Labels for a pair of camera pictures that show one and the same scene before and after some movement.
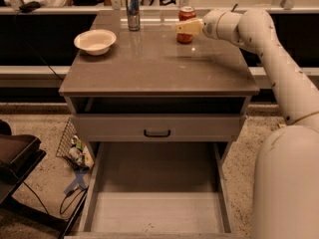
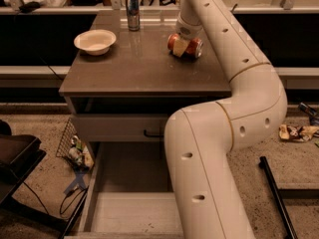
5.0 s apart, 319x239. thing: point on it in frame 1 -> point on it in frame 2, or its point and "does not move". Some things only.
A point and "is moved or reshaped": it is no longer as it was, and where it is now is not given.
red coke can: x=186 y=13 is moved or reshaped
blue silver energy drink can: x=133 y=11 does not move
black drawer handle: x=157 y=135 does not move
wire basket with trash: x=73 y=148 does not move
